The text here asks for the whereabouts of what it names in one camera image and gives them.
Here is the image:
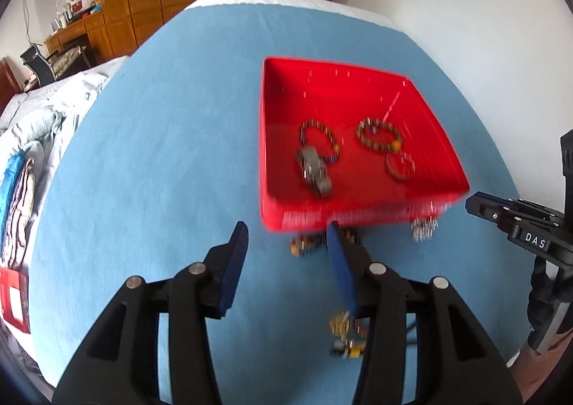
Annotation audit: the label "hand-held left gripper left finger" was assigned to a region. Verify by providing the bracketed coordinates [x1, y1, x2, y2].
[53, 221, 249, 405]

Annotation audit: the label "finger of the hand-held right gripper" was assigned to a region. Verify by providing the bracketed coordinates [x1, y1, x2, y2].
[466, 195, 552, 234]
[475, 192, 565, 223]

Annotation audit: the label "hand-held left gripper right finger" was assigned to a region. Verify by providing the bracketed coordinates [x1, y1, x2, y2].
[327, 221, 522, 405]

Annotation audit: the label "black bead bracelet gold charm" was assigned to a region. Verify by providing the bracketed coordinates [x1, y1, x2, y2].
[289, 232, 359, 258]

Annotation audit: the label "gold pendant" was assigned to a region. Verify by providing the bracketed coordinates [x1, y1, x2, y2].
[329, 310, 370, 360]

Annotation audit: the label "silver keyring charm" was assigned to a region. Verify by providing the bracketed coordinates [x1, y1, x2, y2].
[409, 214, 437, 243]

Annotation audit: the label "red plastic tray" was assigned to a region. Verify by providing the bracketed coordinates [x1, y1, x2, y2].
[258, 56, 471, 235]

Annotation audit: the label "person's right forearm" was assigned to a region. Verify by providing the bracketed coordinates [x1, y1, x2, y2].
[508, 329, 573, 388]

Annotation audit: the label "silver bangle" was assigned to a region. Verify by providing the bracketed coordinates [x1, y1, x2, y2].
[386, 152, 416, 182]

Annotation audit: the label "silver metal wristwatch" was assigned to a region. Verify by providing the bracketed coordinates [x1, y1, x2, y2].
[295, 147, 334, 199]

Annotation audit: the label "blue table cloth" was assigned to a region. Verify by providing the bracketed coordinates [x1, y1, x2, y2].
[29, 4, 522, 405]

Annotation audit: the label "red box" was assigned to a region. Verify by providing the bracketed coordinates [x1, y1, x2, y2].
[0, 267, 30, 335]

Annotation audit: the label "folded blue and pink clothes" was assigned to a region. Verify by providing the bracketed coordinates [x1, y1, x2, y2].
[0, 149, 37, 267]

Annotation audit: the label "light grey quilt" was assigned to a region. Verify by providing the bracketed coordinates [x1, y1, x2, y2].
[0, 54, 131, 271]

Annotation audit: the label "black office chair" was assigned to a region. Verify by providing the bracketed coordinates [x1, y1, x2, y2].
[20, 45, 90, 87]

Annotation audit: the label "wooden desk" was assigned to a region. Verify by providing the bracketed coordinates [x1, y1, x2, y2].
[44, 11, 109, 66]

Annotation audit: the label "wooden bed headboard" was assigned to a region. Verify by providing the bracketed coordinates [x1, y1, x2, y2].
[0, 57, 21, 109]

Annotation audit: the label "brown bead bracelet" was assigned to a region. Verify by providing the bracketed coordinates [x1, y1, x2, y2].
[356, 117, 402, 151]

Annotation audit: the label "dark bead bracelet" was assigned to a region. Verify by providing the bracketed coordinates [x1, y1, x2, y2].
[299, 119, 341, 164]

